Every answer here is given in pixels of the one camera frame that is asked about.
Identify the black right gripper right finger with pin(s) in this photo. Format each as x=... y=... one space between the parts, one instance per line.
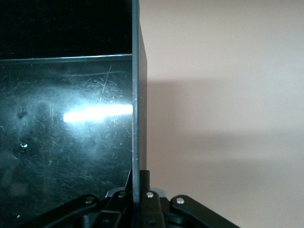
x=149 y=209

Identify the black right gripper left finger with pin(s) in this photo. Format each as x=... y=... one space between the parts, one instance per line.
x=123 y=209

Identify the black plastic box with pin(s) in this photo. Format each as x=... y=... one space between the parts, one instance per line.
x=71 y=130

